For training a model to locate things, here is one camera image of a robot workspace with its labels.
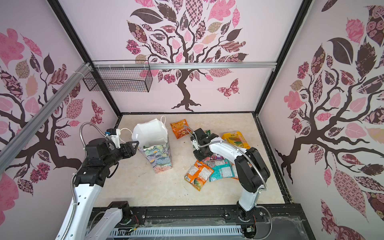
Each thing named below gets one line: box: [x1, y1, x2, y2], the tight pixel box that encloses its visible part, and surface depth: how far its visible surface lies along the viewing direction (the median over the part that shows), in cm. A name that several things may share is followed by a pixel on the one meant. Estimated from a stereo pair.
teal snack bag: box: [209, 158, 235, 183], surface depth 87 cm
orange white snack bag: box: [184, 159, 214, 192], surface depth 87 cm
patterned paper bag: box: [131, 115, 173, 174], surface depth 83 cm
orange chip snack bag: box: [170, 118, 192, 140], surface depth 110 cm
